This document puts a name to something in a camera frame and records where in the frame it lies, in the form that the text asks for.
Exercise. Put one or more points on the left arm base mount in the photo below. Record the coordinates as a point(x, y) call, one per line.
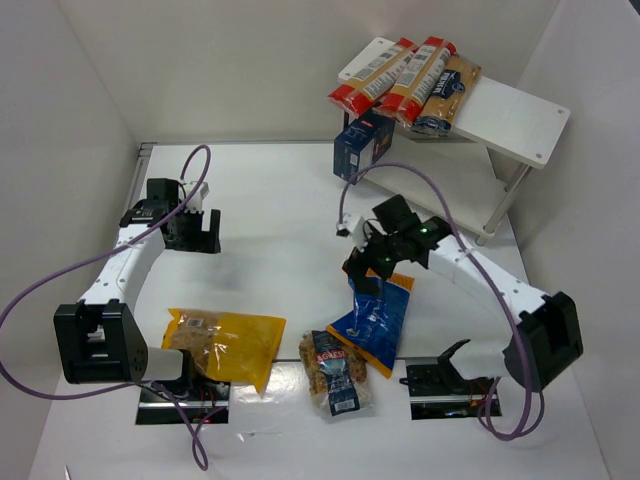
point(207, 402)

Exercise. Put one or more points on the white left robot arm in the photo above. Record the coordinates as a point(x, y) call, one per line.
point(98, 338)

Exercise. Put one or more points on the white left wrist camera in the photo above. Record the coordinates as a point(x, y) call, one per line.
point(195, 204)

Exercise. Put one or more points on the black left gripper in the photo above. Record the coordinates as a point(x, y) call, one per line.
point(198, 240)

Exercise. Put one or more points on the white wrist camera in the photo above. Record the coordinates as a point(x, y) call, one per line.
point(195, 204)
point(354, 228)

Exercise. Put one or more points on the red spaghetti pack left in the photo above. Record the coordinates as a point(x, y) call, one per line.
point(369, 84)

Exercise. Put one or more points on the dark blue spaghetti pack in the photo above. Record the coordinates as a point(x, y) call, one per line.
point(457, 80)

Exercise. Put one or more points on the white two-tier shelf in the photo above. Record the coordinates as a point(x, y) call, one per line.
point(499, 137)

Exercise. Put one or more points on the red spaghetti pack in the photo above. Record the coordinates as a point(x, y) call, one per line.
point(407, 97)
point(369, 84)

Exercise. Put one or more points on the yellow pasta bag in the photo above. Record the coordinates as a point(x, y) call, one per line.
point(225, 346)

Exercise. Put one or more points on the blue orange pasta bag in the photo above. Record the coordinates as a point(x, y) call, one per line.
point(374, 326)

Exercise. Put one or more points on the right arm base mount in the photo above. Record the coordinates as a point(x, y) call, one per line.
point(430, 398)

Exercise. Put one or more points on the clear fusilli pasta bag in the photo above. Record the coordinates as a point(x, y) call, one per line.
point(337, 375)

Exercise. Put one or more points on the red spaghetti pack middle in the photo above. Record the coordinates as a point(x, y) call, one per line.
point(407, 97)

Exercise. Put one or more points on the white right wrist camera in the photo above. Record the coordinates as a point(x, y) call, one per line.
point(354, 228)

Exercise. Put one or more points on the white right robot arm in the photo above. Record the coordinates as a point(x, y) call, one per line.
point(545, 334)

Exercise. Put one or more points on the dark blue pasta box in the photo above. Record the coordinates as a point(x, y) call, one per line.
point(361, 144)

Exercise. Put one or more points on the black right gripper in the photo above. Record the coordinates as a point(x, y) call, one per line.
point(370, 257)

